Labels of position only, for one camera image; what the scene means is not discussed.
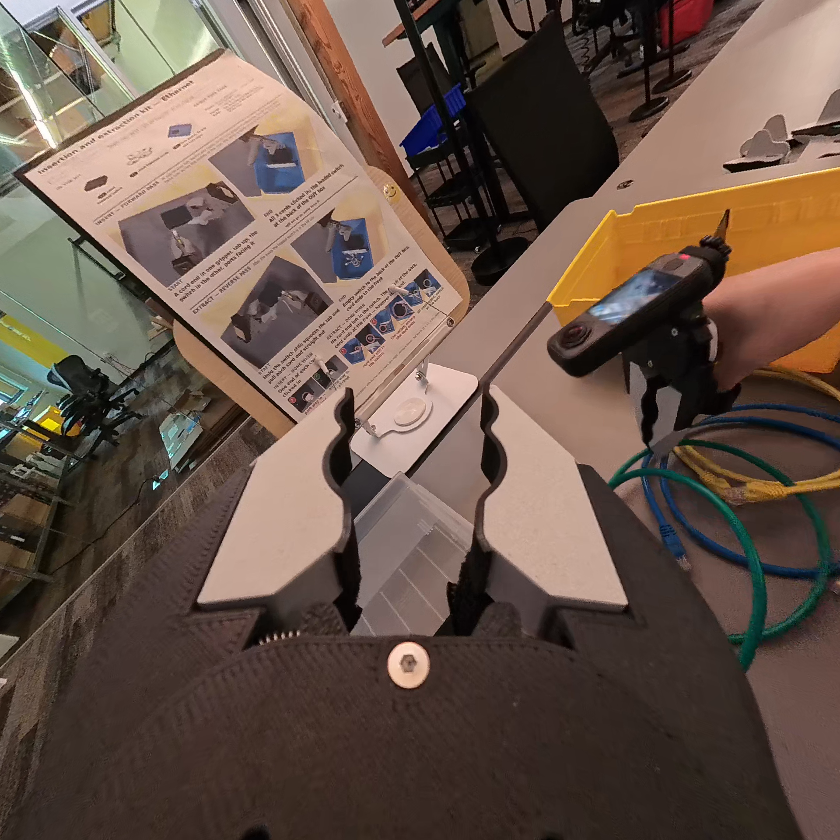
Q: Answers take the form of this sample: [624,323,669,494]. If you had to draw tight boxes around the black fabric chair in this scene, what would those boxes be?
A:
[462,10,621,234]

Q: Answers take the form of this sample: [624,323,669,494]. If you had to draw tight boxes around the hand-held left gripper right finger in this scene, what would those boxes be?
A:
[449,384,630,637]

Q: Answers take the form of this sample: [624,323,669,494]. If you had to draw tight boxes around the yellow plastic bin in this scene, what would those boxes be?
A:
[548,167,840,375]

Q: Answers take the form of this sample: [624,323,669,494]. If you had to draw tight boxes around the blue ethernet cable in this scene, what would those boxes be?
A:
[640,403,840,578]

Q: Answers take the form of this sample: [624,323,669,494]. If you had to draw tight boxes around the wooden post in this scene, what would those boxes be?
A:
[285,0,434,231]

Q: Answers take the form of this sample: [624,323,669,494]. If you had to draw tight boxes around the person's right forearm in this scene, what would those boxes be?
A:
[784,248,840,368]

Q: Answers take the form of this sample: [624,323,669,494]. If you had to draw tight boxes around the black office chair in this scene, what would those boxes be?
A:
[47,354,142,457]

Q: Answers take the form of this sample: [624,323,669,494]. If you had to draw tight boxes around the printed instruction poster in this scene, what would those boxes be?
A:
[13,47,468,424]

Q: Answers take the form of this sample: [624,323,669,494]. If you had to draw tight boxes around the clear plastic bin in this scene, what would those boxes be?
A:
[351,472,480,637]

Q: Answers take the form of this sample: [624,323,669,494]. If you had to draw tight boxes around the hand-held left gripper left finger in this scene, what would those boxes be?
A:
[197,387,362,634]

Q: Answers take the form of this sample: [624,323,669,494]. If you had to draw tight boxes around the yellow ethernet cable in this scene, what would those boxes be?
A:
[672,367,840,506]

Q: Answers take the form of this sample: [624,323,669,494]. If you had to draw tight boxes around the black stanchion base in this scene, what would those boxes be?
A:
[471,236,531,286]

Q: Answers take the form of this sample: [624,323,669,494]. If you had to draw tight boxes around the green ethernet cable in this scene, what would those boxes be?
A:
[609,440,833,672]

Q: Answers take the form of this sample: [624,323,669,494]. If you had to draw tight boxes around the person's right hand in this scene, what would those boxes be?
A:
[704,277,790,389]

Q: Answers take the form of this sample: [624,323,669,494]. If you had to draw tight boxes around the red beanbag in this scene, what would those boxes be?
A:
[659,0,715,48]

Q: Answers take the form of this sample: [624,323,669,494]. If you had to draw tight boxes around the blue storage bin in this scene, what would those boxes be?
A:
[400,84,468,155]

